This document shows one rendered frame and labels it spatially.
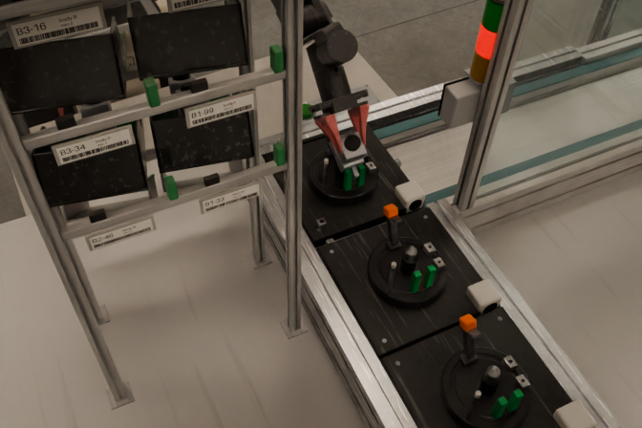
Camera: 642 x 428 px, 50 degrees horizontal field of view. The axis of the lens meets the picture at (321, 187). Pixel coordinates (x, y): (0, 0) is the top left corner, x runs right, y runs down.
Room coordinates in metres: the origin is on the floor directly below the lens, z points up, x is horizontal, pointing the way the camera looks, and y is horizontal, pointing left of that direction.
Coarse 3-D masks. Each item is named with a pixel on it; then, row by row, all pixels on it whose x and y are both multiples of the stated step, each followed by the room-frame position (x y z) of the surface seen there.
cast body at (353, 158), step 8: (344, 136) 0.93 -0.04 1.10; (352, 136) 0.92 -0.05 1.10; (344, 144) 0.91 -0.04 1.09; (352, 144) 0.91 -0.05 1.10; (360, 144) 0.91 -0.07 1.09; (336, 152) 0.92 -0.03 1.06; (344, 152) 0.90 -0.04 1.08; (352, 152) 0.90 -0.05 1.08; (360, 152) 0.90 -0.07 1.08; (336, 160) 0.92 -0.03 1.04; (344, 160) 0.89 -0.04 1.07; (352, 160) 0.90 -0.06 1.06; (360, 160) 0.91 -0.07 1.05; (344, 168) 0.90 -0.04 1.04; (352, 168) 0.90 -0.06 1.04
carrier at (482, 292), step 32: (384, 224) 0.83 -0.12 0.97; (416, 224) 0.83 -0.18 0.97; (320, 256) 0.75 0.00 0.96; (352, 256) 0.75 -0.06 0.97; (384, 256) 0.74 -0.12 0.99; (416, 256) 0.71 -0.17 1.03; (448, 256) 0.76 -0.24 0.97; (352, 288) 0.68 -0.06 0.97; (384, 288) 0.67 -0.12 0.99; (416, 288) 0.66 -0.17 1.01; (448, 288) 0.69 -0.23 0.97; (480, 288) 0.68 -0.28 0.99; (384, 320) 0.62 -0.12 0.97; (416, 320) 0.62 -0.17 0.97; (448, 320) 0.62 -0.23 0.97; (384, 352) 0.56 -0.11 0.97
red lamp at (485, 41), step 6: (480, 30) 0.92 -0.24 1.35; (486, 30) 0.91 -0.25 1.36; (480, 36) 0.92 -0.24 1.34; (486, 36) 0.90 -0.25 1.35; (492, 36) 0.90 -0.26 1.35; (480, 42) 0.91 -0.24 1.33; (486, 42) 0.90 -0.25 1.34; (492, 42) 0.90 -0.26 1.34; (480, 48) 0.91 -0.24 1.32; (486, 48) 0.90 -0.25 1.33; (492, 48) 0.90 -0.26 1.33; (480, 54) 0.91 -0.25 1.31; (486, 54) 0.90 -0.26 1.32
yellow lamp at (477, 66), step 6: (474, 54) 0.92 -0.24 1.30; (474, 60) 0.92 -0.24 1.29; (480, 60) 0.90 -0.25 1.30; (486, 60) 0.90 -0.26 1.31; (474, 66) 0.91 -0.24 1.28; (480, 66) 0.90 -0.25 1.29; (486, 66) 0.90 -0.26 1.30; (474, 72) 0.91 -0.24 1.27; (480, 72) 0.90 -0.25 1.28; (486, 72) 0.90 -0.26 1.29; (474, 78) 0.91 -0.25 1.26; (480, 78) 0.90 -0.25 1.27
